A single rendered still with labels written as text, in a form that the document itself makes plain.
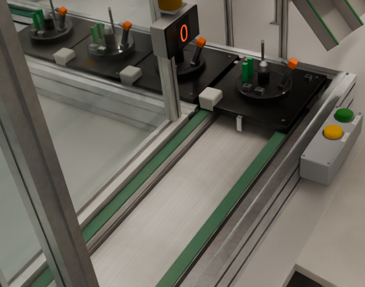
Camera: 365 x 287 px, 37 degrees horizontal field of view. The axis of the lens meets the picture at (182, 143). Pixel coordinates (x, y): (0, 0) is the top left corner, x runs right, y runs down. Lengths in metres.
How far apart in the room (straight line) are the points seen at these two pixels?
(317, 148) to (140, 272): 0.47
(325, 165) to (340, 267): 0.22
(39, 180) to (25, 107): 0.07
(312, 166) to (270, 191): 0.13
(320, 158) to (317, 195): 0.10
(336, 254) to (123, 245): 0.43
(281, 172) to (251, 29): 0.83
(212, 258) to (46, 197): 0.58
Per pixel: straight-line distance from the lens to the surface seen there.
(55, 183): 0.49
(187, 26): 1.19
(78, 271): 0.56
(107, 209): 1.15
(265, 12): 2.01
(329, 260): 1.15
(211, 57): 1.54
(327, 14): 1.57
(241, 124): 1.32
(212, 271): 1.00
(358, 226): 1.22
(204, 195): 1.19
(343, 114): 1.32
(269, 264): 1.13
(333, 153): 1.22
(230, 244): 1.04
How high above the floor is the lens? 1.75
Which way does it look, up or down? 39 degrees down
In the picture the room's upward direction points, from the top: 7 degrees counter-clockwise
